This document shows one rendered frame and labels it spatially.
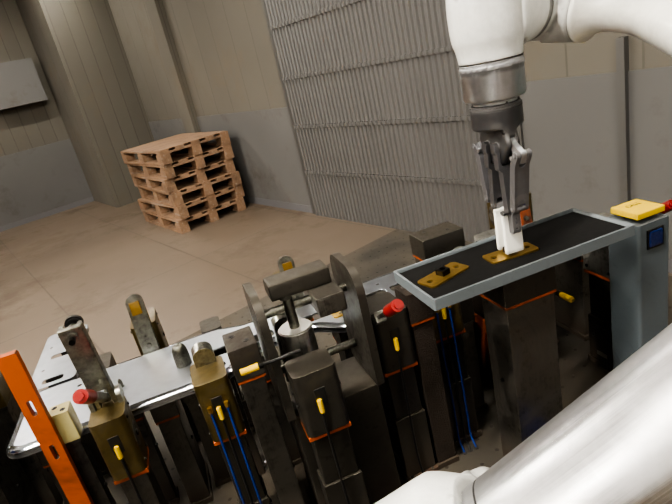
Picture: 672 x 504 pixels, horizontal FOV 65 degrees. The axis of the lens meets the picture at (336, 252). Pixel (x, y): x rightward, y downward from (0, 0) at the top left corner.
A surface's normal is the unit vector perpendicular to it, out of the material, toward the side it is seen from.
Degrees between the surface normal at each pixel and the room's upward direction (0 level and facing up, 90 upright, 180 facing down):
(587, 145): 90
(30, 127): 90
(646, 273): 90
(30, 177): 90
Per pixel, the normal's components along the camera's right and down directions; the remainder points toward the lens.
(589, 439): -0.72, -0.50
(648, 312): 0.33, 0.27
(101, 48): 0.62, 0.15
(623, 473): -0.56, -0.22
